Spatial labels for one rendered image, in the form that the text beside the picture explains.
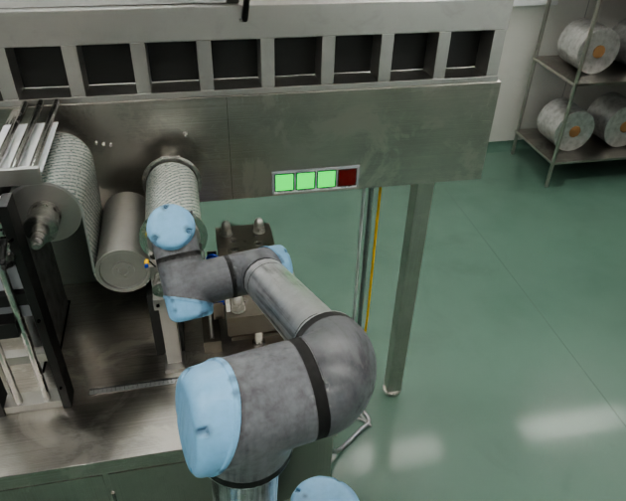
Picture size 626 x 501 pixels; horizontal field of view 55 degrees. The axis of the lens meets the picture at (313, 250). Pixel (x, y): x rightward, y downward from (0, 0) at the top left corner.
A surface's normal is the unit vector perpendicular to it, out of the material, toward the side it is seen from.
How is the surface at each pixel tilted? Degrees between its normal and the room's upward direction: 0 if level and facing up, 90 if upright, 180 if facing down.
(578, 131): 90
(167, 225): 50
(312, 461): 90
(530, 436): 0
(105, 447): 0
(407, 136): 90
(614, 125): 90
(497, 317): 0
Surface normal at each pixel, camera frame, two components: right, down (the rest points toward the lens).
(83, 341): 0.03, -0.81
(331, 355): 0.29, -0.72
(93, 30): 0.20, 0.58
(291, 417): 0.35, 0.11
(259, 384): 0.16, -0.58
